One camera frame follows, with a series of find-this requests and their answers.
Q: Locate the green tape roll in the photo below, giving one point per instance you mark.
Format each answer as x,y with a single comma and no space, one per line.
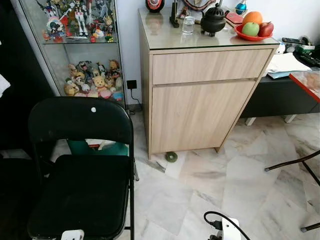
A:
171,157

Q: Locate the black folding chair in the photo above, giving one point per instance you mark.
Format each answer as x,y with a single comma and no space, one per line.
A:
80,190
290,162

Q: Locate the light wooden cabinet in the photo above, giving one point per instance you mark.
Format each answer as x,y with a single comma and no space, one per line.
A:
200,115

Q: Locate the teal bag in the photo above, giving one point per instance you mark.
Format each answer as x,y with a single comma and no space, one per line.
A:
107,148

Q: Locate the black low bench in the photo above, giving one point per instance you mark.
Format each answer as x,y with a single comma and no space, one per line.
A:
280,97

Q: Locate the red edged table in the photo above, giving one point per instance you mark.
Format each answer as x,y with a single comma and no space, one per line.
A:
307,82

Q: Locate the white paper stack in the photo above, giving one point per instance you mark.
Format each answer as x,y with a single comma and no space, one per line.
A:
285,65

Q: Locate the yellow plush bear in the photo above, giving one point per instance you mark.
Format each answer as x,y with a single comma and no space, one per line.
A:
100,83

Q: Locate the tan plush toy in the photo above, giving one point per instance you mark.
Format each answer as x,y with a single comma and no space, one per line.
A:
114,68

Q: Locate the black keyboard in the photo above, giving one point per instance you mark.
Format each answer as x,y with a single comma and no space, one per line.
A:
308,60

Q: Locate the small white container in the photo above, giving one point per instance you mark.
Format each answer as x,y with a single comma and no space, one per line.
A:
281,48

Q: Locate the red fruit plate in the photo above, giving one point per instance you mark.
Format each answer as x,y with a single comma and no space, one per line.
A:
247,37

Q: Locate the brown plush toy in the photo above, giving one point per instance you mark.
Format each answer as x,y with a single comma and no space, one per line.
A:
71,89

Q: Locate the black remote control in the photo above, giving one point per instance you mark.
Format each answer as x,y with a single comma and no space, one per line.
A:
290,40

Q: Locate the green apple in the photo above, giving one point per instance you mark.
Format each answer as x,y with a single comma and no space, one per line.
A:
250,29

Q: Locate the clear drinking glass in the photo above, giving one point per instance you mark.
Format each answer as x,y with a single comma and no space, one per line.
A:
188,25

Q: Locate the red apple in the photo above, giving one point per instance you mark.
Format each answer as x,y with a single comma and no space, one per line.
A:
266,28

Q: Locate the black incense burner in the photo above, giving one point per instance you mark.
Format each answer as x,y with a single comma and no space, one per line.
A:
214,20

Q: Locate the red book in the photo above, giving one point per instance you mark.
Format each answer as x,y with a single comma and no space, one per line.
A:
233,19

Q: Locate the orange fruit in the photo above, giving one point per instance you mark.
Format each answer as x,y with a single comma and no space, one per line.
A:
252,17

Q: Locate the black slim bottle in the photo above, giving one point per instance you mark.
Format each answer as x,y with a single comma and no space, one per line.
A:
173,15

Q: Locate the glass display cabinet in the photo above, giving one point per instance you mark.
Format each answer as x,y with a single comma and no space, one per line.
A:
85,50

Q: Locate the blue round ornament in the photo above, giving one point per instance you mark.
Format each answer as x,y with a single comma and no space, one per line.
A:
240,7

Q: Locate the yellow haired figurine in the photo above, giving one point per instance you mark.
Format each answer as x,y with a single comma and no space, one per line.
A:
108,27

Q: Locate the round red black ornament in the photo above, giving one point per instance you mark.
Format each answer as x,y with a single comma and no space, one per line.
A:
155,5

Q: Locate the white robot model figure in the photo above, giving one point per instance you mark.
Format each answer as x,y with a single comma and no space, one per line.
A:
80,17

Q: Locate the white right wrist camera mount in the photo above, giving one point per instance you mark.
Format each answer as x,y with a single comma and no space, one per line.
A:
231,229

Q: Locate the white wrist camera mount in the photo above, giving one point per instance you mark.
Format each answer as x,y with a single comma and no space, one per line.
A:
72,234
231,229

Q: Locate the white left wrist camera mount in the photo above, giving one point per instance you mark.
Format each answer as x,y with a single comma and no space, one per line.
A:
72,234

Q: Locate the black wall socket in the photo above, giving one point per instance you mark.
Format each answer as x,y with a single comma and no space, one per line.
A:
131,84

